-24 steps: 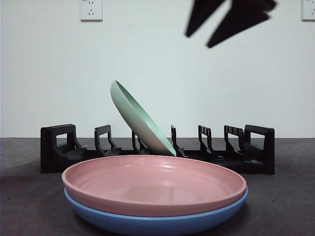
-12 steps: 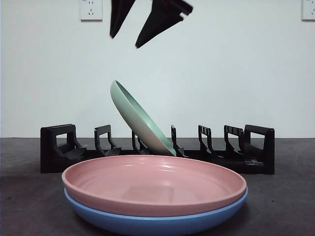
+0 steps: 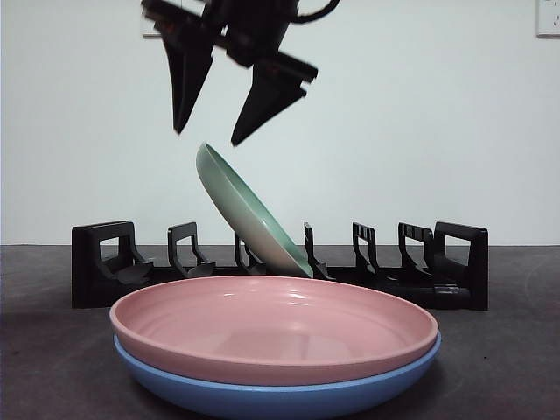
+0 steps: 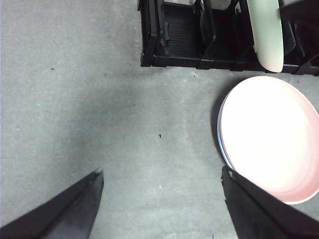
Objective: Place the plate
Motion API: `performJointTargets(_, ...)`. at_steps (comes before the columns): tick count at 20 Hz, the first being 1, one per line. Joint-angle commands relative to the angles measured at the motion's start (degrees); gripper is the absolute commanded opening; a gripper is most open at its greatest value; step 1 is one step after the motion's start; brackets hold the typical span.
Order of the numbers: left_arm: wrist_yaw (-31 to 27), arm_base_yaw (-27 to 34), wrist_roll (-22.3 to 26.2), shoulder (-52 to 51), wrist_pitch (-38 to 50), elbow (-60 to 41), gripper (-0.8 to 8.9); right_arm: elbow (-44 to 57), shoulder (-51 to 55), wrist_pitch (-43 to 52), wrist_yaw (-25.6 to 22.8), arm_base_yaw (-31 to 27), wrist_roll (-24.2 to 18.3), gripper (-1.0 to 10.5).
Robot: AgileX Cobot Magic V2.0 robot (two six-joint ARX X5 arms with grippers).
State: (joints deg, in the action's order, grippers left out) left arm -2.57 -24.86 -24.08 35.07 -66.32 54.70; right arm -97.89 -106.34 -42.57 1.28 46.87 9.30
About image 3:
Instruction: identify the black plate rack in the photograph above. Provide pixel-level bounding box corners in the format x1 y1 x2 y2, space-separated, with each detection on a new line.
71 220 490 312

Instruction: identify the pink plate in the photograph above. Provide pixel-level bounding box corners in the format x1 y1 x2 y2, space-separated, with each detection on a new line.
108 274 440 387

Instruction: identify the black cable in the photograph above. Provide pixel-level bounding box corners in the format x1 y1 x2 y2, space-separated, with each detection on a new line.
293 0 341 25

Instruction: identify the green plate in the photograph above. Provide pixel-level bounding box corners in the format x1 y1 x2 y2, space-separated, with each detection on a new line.
195 142 315 279

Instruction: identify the blue plate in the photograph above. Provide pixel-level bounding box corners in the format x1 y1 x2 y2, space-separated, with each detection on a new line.
112 332 443 420

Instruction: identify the white wall socket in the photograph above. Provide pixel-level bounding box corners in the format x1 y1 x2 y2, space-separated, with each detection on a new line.
142 17 164 39
535 0 560 39

